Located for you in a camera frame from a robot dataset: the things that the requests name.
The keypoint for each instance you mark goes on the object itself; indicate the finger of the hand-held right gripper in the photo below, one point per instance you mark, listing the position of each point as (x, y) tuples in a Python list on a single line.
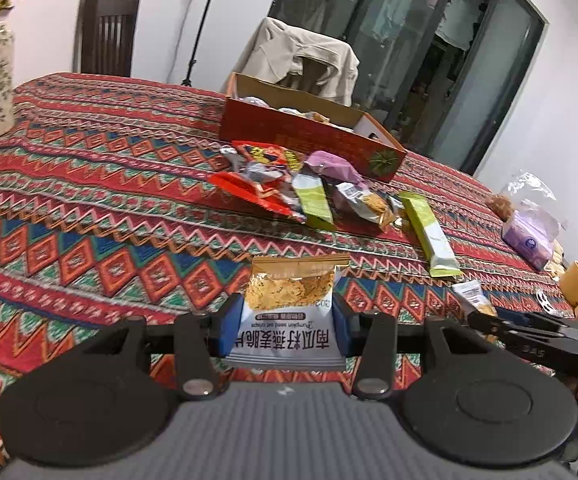
[(524, 342), (534, 320)]

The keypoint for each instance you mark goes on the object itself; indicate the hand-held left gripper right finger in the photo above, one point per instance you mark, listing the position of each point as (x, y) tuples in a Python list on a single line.
[(344, 327)]

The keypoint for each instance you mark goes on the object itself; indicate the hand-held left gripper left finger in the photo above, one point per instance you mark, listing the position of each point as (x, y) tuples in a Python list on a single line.
[(230, 332)]

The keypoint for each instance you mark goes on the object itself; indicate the white gold snack packet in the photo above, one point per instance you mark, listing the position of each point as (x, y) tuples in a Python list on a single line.
[(289, 310)]

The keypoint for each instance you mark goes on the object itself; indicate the small white snack packet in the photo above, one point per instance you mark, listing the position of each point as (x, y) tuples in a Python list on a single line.
[(474, 299)]

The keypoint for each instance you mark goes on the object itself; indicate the long green snack packet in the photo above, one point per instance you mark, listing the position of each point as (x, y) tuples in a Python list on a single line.
[(429, 235)]

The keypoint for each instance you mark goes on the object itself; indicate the pile of snack packets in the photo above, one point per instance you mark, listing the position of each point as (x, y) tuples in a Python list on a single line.
[(269, 180)]

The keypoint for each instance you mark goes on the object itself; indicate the red cardboard box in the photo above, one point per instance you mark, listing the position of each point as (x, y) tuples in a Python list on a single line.
[(319, 142)]

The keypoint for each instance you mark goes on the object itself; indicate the silver wrapper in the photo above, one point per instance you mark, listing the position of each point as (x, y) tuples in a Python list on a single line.
[(549, 304)]

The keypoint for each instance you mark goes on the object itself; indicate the purple tissue pack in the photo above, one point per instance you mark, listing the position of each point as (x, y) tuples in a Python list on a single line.
[(529, 240)]

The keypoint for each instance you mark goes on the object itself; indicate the brown fluffy bun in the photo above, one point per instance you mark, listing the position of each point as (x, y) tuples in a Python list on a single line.
[(499, 207)]

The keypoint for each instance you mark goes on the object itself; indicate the clear plastic bag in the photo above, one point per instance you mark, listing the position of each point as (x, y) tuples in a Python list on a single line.
[(534, 190)]

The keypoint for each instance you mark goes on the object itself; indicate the dark wooden chair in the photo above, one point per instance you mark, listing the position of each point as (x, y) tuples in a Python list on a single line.
[(314, 72), (106, 35)]

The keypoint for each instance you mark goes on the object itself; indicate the sliding glass door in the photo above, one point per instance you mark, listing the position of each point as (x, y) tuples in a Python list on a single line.
[(409, 60)]

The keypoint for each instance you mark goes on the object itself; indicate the beige jacket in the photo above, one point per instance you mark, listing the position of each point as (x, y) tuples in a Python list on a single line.
[(279, 55)]

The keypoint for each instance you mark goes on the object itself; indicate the black tripod stand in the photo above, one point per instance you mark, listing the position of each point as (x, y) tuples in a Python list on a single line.
[(201, 25)]

